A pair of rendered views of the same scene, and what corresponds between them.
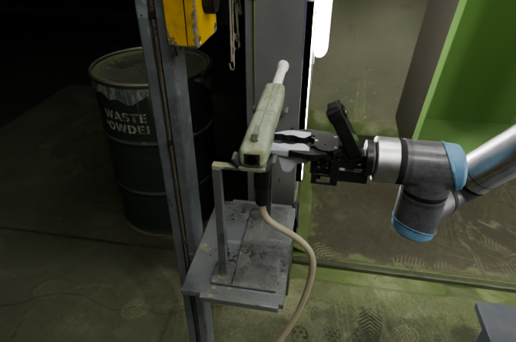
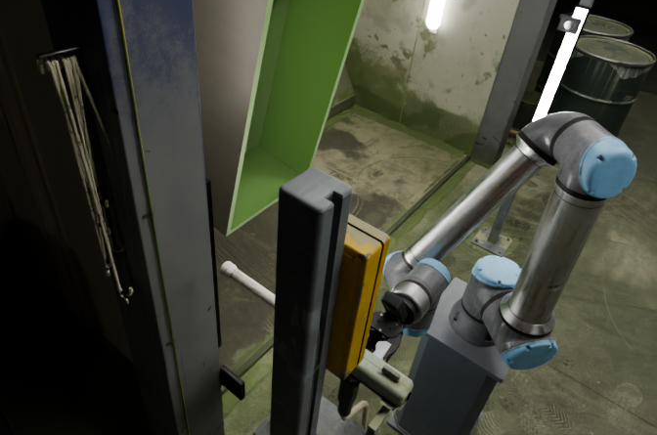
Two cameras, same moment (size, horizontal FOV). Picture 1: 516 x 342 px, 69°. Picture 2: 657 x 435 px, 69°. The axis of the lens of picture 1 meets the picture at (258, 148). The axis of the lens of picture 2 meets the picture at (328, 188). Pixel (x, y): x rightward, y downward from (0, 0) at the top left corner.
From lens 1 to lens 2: 0.87 m
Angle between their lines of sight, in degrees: 54
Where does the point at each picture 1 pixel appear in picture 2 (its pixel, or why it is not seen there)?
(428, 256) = not seen: hidden behind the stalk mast
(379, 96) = not seen: hidden behind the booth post
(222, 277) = not seen: outside the picture
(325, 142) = (387, 326)
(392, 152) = (423, 297)
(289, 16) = (191, 209)
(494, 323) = (435, 330)
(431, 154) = (435, 280)
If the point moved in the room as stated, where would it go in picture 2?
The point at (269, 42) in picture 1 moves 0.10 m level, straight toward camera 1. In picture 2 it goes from (175, 246) to (209, 264)
